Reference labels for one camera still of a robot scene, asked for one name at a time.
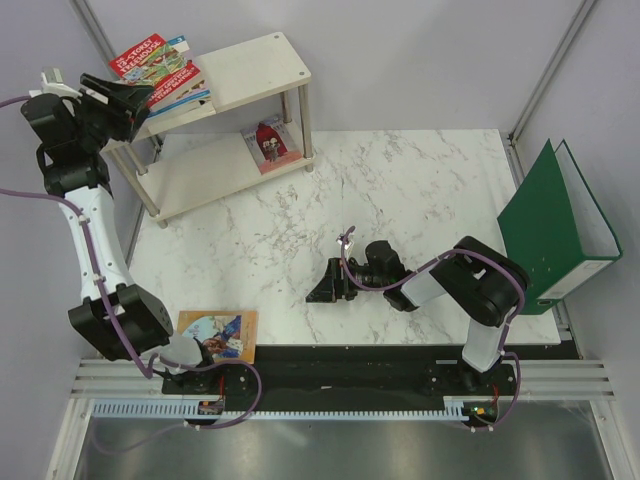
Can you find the white slotted cable duct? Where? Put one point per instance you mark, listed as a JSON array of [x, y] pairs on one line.
[[176, 409]]

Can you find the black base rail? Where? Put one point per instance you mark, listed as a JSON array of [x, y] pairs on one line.
[[346, 376]]

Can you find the aluminium frame post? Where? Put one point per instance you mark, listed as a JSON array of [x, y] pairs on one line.
[[94, 29], [569, 37]]

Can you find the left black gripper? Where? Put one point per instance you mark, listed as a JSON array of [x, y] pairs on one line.
[[130, 100]]

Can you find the red Treehouse book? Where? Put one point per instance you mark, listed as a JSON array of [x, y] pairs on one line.
[[153, 62]]

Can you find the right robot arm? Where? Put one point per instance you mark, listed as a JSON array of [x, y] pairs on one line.
[[488, 286]]

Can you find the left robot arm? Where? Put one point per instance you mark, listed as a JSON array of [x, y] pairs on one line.
[[117, 317]]

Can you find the dog picture book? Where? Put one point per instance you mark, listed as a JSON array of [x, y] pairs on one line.
[[190, 95]]

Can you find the aluminium frame post right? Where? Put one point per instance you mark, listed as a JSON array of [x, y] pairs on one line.
[[569, 37]]

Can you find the orange illustrated book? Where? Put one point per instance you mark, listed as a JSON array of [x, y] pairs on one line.
[[223, 334]]

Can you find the pink book on shelf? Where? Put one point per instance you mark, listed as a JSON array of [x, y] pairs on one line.
[[270, 144]]

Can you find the white two-tier shelf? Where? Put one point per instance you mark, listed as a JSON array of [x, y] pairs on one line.
[[237, 75]]

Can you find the green lever arch binder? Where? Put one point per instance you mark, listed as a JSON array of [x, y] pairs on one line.
[[554, 228]]

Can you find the aluminium frame post left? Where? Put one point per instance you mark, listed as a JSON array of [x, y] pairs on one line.
[[94, 29]]

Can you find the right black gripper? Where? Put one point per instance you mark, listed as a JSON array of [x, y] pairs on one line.
[[334, 285]]

